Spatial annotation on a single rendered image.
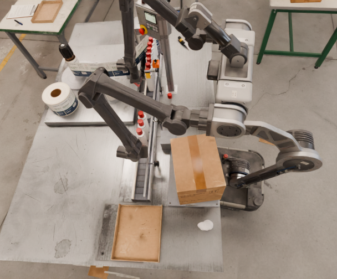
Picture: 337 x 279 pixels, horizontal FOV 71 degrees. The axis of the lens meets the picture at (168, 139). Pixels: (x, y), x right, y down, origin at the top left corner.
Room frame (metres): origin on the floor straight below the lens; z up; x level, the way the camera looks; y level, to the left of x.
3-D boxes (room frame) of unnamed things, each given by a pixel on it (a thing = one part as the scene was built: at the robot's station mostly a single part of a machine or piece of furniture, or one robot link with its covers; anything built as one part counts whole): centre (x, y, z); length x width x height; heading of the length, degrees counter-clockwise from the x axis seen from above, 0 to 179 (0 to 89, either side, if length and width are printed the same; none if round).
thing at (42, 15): (2.61, 0.99, 0.82); 0.34 x 0.24 x 0.03; 164
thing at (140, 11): (1.28, -0.06, 1.38); 0.17 x 0.10 x 0.19; 42
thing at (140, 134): (0.74, 0.16, 0.98); 0.05 x 0.05 x 0.20
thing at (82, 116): (1.42, 0.46, 0.86); 0.80 x 0.67 x 0.05; 167
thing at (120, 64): (1.15, 0.17, 1.22); 0.11 x 0.09 x 0.12; 68
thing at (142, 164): (1.19, 0.05, 0.86); 1.65 x 0.08 x 0.04; 167
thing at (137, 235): (0.23, 0.27, 0.85); 0.30 x 0.26 x 0.04; 167
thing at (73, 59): (1.50, 0.60, 1.04); 0.09 x 0.09 x 0.29
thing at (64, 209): (1.12, 0.27, 0.82); 2.10 x 1.31 x 0.02; 167
